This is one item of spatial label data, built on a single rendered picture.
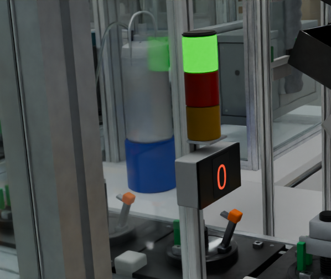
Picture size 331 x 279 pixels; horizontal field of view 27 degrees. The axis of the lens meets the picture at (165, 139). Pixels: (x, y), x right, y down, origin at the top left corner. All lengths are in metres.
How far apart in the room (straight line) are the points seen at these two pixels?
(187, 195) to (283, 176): 1.19
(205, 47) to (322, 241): 0.40
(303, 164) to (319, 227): 1.12
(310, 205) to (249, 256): 0.61
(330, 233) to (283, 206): 0.74
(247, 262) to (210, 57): 0.47
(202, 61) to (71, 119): 0.70
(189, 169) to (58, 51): 0.71
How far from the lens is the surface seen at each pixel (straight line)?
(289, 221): 1.81
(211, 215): 1.86
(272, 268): 1.29
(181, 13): 1.00
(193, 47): 0.98
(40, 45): 0.27
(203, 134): 1.00
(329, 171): 1.75
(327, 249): 1.19
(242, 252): 1.35
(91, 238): 0.31
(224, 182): 1.04
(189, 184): 0.99
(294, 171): 2.23
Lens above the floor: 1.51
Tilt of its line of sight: 14 degrees down
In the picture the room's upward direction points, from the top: 4 degrees counter-clockwise
